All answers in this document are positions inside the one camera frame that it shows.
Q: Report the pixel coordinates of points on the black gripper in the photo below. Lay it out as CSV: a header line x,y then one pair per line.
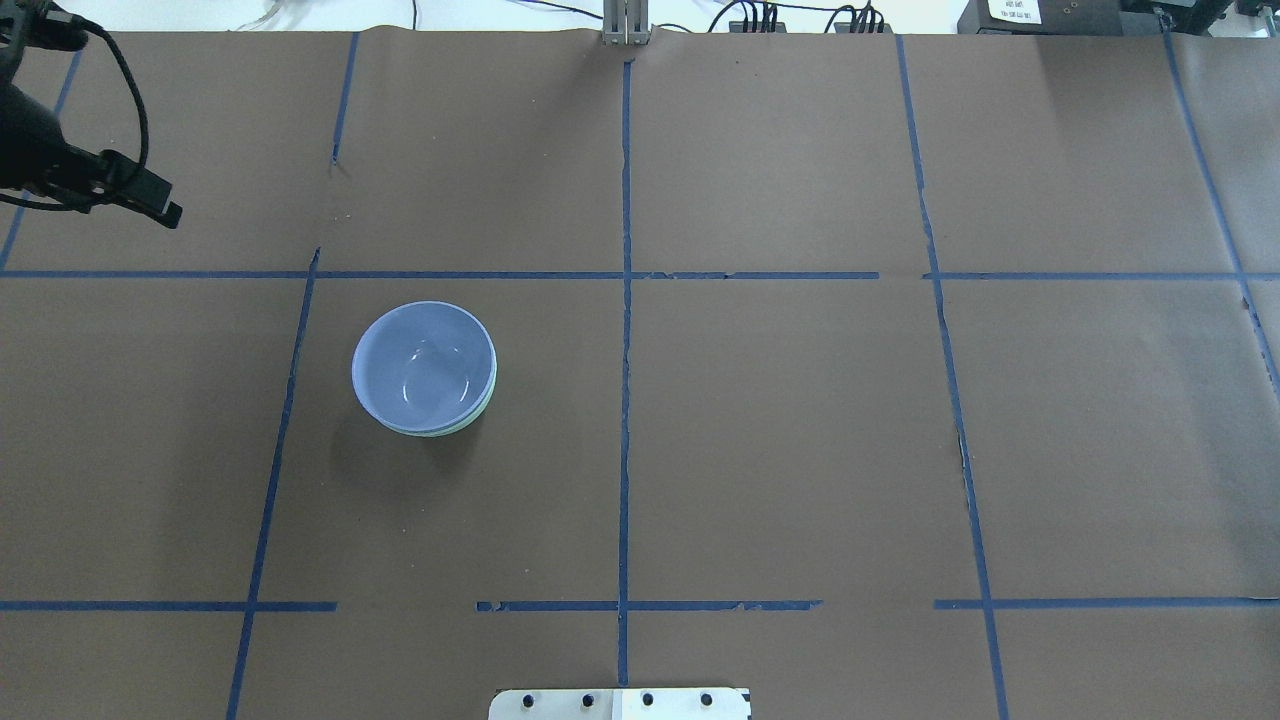
x,y
28,140

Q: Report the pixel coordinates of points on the blue bowl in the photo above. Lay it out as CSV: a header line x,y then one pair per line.
x,y
421,341

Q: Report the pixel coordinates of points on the green bowl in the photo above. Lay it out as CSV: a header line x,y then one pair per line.
x,y
431,409

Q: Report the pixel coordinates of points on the black power strip left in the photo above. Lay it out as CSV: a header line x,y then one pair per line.
x,y
757,18

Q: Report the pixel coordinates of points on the black power strip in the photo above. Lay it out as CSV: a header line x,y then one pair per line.
x,y
857,20
757,18

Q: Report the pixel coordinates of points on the black power strip right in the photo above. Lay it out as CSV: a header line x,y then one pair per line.
x,y
857,20

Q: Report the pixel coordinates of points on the black desktop box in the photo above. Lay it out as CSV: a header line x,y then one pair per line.
x,y
1065,18

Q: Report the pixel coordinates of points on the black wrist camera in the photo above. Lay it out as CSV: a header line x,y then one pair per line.
x,y
42,24

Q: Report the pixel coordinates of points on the aluminium frame post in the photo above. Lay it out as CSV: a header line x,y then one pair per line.
x,y
626,23

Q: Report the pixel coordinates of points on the white pedestal column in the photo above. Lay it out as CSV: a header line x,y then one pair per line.
x,y
623,703

